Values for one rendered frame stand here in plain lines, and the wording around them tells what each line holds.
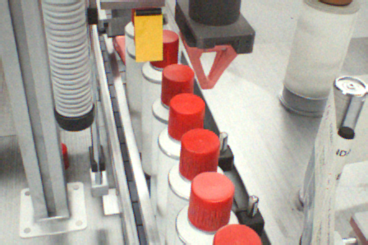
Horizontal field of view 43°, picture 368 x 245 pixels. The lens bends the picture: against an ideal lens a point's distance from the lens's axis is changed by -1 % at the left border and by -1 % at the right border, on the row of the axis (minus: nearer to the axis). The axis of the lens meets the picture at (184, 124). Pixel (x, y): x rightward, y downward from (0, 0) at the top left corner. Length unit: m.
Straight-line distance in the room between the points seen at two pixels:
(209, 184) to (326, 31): 0.41
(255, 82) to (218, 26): 0.35
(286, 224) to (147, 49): 0.28
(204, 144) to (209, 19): 0.17
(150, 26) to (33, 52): 0.12
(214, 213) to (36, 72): 0.25
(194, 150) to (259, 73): 0.51
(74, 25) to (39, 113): 0.20
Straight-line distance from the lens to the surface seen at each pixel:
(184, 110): 0.42
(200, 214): 0.36
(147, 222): 0.49
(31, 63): 0.51
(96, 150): 0.57
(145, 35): 0.51
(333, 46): 0.73
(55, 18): 0.36
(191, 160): 0.39
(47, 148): 0.57
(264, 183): 0.66
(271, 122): 0.76
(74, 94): 0.39
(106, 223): 0.66
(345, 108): 0.53
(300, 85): 0.76
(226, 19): 0.51
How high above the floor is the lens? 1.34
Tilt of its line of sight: 39 degrees down
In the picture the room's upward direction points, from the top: 4 degrees clockwise
